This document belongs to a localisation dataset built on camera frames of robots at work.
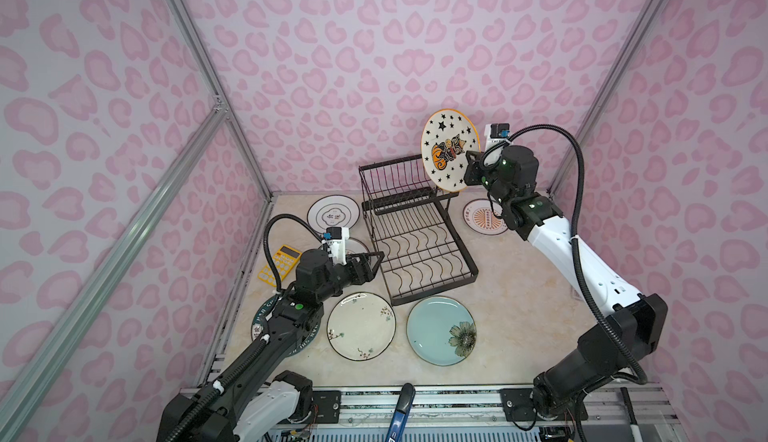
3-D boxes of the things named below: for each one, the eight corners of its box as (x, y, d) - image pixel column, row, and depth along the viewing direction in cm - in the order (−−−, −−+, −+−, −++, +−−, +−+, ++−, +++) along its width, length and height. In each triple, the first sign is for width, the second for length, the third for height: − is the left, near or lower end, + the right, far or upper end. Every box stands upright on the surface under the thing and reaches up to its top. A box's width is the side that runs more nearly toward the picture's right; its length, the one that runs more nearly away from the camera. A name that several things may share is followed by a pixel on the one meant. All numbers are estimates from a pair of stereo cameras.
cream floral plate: (323, 361, 82) (321, 359, 80) (332, 294, 94) (331, 291, 93) (396, 361, 82) (396, 359, 80) (396, 294, 94) (396, 291, 93)
